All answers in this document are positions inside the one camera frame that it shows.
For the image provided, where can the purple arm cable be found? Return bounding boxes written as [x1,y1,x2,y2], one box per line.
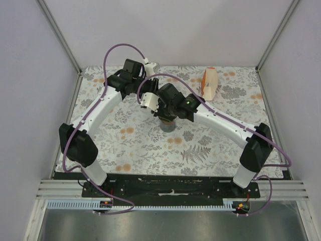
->
[137,73,293,217]
[62,44,148,216]

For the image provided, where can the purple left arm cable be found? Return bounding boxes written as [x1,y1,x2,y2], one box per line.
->
[62,44,148,216]

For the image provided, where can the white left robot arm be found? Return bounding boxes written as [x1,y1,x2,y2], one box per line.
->
[59,59,159,197]

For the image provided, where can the grey glass server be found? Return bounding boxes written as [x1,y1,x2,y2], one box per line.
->
[160,122,176,133]

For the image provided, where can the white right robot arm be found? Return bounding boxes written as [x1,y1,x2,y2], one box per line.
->
[156,84,273,198]

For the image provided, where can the white slotted cable duct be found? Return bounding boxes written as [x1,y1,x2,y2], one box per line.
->
[47,199,245,211]

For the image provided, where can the floral patterned tablecloth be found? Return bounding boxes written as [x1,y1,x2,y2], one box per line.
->
[55,65,292,180]

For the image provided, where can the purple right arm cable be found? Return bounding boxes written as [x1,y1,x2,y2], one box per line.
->
[137,73,293,217]

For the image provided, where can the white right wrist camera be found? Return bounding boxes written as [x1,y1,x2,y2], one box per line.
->
[139,92,159,112]

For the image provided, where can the green glass coffee dripper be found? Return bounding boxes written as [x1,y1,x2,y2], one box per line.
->
[158,116,175,125]

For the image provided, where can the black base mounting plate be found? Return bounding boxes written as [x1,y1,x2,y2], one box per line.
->
[81,172,261,204]

